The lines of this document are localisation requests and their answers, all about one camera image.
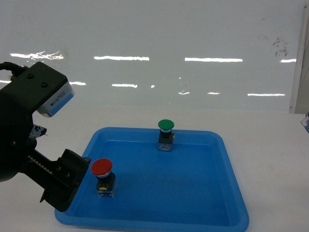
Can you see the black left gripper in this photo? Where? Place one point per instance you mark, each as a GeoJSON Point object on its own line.
{"type": "Point", "coordinates": [60, 179]}

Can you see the red mushroom push button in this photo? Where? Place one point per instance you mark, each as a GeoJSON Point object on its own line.
{"type": "Point", "coordinates": [106, 179]}

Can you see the green mushroom push button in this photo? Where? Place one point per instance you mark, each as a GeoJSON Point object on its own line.
{"type": "Point", "coordinates": [166, 136]}

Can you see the blue plastic tray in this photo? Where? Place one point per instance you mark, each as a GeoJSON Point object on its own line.
{"type": "Point", "coordinates": [192, 188]}

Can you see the white glossy backboard panel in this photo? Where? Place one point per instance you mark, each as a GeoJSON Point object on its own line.
{"type": "Point", "coordinates": [173, 54]}

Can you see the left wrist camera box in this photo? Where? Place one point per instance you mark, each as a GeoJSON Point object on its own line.
{"type": "Point", "coordinates": [46, 89]}

